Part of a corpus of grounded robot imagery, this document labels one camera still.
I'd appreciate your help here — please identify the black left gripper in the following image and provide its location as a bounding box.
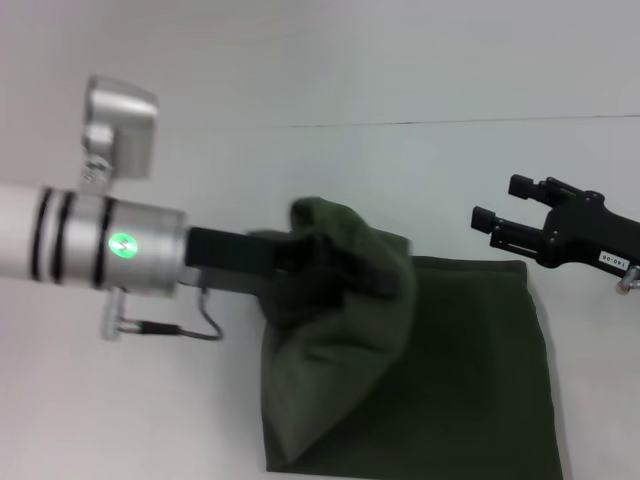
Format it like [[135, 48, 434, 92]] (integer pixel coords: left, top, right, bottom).
[[183, 226, 402, 304]]

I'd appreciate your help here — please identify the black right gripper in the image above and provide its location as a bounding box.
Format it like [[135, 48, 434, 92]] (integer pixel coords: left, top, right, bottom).
[[470, 172, 640, 275]]

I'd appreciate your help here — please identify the dark green FREE t-shirt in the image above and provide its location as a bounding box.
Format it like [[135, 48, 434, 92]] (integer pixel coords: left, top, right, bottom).
[[246, 196, 565, 480]]

